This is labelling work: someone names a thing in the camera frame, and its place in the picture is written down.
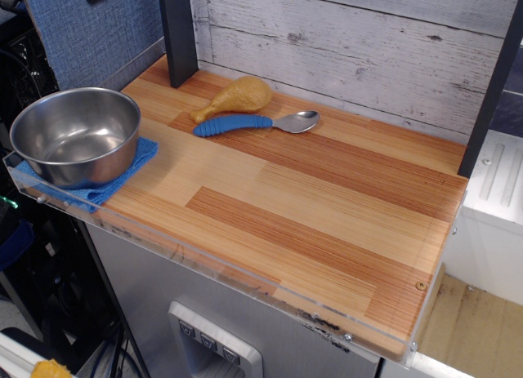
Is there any metal pot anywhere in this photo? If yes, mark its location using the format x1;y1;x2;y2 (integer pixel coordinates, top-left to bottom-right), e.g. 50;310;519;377
10;87;141;189

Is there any blue folded cloth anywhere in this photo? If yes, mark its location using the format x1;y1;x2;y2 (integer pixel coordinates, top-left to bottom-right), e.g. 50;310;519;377
14;136;159;213

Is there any black plastic crate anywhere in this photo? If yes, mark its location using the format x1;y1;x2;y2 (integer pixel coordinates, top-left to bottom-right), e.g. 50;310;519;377
3;29;59;107

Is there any yellow toy chicken drumstick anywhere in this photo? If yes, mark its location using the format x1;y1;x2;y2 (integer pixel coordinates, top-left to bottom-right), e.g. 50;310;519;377
190;76;273;124

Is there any clear acrylic table guard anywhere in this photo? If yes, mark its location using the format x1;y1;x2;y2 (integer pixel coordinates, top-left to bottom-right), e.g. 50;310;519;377
2;38;469;371

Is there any yellow object at bottom left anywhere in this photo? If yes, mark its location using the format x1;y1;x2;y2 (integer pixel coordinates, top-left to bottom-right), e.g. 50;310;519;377
29;359;73;378

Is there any blue-handled metal spoon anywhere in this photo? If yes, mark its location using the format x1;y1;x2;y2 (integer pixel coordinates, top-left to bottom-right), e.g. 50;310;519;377
193;111;320;137

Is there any dark grey right post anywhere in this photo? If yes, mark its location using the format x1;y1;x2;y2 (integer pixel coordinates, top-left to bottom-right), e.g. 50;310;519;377
458;0;522;178

